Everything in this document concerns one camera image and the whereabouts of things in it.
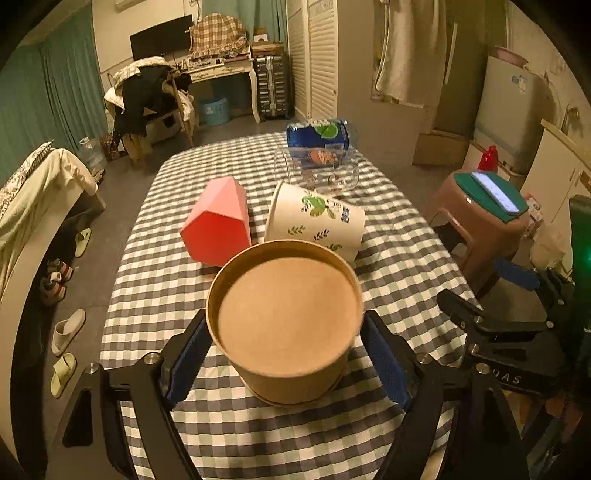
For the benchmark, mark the teal curtain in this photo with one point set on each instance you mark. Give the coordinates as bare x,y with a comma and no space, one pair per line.
261,21
51,97

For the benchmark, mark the red bottle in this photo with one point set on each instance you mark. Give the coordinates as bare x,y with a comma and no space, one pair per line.
488,159

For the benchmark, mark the white cabinet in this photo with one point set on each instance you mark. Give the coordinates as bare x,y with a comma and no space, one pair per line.
558,175

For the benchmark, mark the white washing machine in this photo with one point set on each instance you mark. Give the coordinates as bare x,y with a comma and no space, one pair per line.
512,115

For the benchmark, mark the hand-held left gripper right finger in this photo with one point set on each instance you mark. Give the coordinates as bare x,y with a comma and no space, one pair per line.
390,365

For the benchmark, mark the dark clothes pile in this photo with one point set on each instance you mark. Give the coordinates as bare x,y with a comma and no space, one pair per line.
143,97

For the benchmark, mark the clear water jug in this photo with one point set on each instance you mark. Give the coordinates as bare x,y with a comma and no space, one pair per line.
91,154

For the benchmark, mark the brown box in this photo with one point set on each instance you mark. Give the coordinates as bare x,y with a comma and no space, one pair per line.
267,49

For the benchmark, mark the pink house-shaped box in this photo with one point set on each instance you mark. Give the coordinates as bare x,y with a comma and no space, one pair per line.
217,226

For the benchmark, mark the sneaker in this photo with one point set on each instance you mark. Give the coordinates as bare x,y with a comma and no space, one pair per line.
62,270
51,290

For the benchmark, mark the pink basin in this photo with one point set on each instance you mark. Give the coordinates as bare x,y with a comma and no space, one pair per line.
510,56

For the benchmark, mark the green notebook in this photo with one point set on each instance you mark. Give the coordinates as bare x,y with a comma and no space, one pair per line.
471,198

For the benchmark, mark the checkered tablecloth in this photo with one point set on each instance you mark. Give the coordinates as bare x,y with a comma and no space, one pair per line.
152,295

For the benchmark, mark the hanging beige towel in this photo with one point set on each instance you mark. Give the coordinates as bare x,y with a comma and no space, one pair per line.
408,50

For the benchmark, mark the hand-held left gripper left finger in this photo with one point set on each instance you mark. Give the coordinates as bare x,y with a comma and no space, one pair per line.
187,365

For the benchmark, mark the cardboard box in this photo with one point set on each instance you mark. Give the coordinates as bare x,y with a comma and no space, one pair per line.
441,150

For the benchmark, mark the plaid cloth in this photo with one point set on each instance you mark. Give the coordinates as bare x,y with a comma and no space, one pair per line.
217,34

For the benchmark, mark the bed with beige blanket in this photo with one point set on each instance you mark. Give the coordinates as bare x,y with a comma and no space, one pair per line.
32,203

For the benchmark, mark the wooden chair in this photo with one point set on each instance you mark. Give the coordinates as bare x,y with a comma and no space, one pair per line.
182,115

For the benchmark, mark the green slipper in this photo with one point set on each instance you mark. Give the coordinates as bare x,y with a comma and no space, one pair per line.
83,242
62,376

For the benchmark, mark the brown plastic stool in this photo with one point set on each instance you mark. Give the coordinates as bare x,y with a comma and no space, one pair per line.
480,240

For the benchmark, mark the blue bucket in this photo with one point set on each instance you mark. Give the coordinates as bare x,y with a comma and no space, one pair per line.
215,110

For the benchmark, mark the brown paper cup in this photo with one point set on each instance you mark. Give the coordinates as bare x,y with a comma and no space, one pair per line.
286,314

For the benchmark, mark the white slipper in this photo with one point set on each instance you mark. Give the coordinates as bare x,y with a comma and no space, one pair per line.
67,332

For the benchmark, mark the white louvered wardrobe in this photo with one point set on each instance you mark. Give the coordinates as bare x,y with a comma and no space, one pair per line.
314,55

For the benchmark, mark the white desk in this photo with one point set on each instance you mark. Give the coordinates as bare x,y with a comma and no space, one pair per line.
221,71

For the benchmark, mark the black monitor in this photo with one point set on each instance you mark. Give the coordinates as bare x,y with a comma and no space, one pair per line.
159,39

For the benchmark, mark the white leaf-print paper cup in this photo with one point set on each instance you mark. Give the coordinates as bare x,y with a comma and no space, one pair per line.
314,221

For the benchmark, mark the dark suitcase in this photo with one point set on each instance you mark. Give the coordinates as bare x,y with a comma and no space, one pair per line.
272,87

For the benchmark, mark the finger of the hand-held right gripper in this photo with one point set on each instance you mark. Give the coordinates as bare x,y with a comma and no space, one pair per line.
515,275
464,310

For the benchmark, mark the clear glass mug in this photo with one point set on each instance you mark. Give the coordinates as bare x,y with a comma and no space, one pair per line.
323,173

